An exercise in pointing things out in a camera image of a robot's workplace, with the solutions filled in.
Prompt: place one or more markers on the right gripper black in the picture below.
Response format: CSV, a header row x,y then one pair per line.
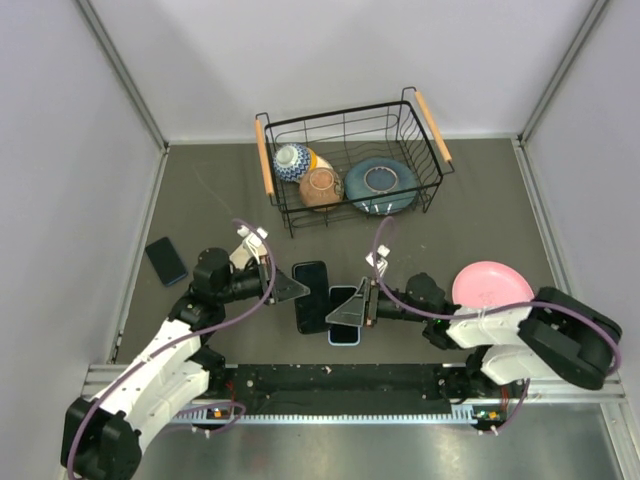
x,y
362,309

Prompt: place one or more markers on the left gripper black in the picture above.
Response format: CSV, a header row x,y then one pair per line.
x,y
286,288

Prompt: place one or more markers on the light blue phone case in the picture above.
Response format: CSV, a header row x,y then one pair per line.
x,y
330,340

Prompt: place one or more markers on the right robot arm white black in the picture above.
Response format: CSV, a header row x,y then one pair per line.
x,y
551,335

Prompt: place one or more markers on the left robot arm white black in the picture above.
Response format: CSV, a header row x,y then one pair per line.
x,y
106,436

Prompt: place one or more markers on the blue edged black phone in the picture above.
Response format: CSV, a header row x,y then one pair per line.
x,y
166,261

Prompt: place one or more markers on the brown ceramic bowl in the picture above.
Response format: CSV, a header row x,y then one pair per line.
x,y
321,189

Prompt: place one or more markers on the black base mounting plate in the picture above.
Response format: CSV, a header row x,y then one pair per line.
x,y
348,389

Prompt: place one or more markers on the pink plate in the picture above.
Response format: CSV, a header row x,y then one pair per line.
x,y
490,284

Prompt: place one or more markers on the teal blue plate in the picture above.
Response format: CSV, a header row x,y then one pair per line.
x,y
380,186

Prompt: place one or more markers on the blue white patterned bowl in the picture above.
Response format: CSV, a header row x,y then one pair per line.
x,y
292,162

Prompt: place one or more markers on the yellow bowl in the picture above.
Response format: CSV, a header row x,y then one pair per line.
x,y
317,161

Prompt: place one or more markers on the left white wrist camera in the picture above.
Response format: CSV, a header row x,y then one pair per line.
x,y
251,248

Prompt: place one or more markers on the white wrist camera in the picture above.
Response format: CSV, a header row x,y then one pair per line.
x,y
378,260
251,248

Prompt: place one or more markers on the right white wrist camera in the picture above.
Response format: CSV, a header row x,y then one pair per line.
x,y
378,260

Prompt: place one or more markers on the black wire dish basket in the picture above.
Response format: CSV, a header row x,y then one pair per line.
x,y
403,130

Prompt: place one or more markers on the slotted grey cable duct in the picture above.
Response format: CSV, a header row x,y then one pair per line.
x,y
463,414

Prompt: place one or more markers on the left aluminium frame post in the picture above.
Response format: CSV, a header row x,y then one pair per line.
x,y
126,81

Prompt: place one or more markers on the aluminium frame post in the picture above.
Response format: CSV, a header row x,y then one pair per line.
x,y
126,81
587,26

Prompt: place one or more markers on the right aluminium frame post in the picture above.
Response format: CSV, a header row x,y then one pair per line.
x,y
587,26

